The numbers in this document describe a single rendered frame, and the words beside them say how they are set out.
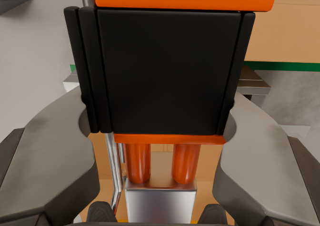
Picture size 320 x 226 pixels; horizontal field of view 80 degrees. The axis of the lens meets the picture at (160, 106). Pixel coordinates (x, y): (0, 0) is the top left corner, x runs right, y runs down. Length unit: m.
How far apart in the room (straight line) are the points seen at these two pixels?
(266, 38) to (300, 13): 0.11
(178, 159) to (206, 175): 0.27
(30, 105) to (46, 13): 0.69
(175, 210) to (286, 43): 0.68
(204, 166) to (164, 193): 0.27
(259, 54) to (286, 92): 0.89
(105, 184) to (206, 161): 0.22
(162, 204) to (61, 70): 1.31
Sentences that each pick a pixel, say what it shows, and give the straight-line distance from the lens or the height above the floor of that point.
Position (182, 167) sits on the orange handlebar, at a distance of 0.16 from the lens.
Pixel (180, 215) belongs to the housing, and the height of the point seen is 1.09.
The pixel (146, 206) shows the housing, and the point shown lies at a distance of 0.19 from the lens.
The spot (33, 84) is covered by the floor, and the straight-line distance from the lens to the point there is 1.58.
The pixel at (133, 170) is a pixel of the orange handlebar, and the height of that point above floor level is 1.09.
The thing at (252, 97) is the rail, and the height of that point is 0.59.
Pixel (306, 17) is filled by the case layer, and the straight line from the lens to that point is 0.79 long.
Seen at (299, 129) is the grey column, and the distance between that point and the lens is 1.88.
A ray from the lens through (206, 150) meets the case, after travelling 0.48.
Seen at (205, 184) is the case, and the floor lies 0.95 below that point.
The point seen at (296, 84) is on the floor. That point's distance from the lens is 1.62.
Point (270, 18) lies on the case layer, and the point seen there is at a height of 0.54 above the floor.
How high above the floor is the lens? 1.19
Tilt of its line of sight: 58 degrees down
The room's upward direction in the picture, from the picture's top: 180 degrees clockwise
